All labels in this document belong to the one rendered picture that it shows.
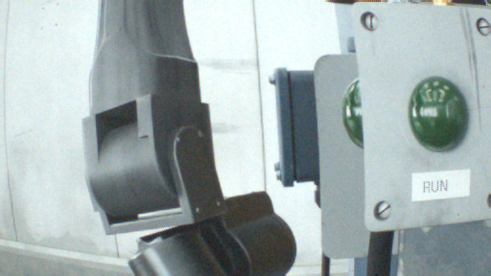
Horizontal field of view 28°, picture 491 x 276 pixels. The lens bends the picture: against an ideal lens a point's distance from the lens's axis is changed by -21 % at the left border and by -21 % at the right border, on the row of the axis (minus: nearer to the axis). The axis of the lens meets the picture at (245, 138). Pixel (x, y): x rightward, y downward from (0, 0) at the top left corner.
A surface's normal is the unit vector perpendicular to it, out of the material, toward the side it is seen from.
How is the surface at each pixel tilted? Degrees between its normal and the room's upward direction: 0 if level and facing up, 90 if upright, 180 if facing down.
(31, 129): 90
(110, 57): 80
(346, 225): 90
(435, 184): 90
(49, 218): 90
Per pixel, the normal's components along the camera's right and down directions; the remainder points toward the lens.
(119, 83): -0.59, -0.09
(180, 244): 0.34, -0.37
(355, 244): -0.43, 0.07
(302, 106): 0.00, 0.05
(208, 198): 0.80, -0.20
